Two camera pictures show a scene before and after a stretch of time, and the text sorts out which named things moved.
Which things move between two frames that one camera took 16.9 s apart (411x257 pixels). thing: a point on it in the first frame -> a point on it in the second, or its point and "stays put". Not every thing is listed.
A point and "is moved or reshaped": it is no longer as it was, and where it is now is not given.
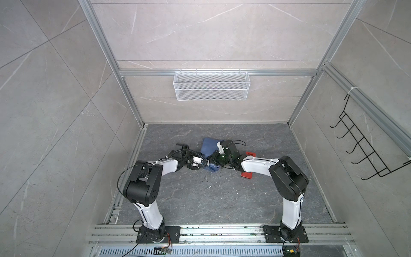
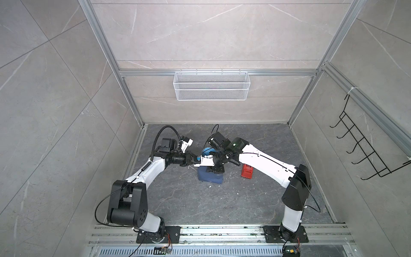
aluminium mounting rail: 121,240 stays put
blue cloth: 208,146 is moved or reshaped
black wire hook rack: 381,168 stays put
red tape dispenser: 248,175 stays put
